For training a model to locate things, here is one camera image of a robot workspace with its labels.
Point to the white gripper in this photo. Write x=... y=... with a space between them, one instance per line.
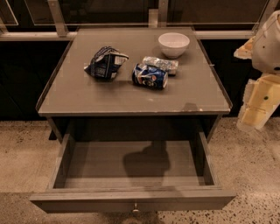
x=268 y=52

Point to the grey top drawer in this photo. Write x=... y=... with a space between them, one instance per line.
x=162 y=173

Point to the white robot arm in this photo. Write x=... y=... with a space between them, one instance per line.
x=262 y=96

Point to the grey wooden drawer cabinet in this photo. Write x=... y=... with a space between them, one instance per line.
x=194 y=90

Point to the brass top drawer knob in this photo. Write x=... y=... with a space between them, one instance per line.
x=135 y=209

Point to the white ceramic bowl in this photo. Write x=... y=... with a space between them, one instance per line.
x=173 y=44

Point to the silver foil snack packet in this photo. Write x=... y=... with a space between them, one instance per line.
x=170 y=66

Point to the crushed blue pepsi can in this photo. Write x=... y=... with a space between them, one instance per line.
x=149 y=76

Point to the dark blue chip bag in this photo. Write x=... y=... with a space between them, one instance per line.
x=106 y=63

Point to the metal railing frame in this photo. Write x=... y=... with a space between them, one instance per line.
x=64 y=16

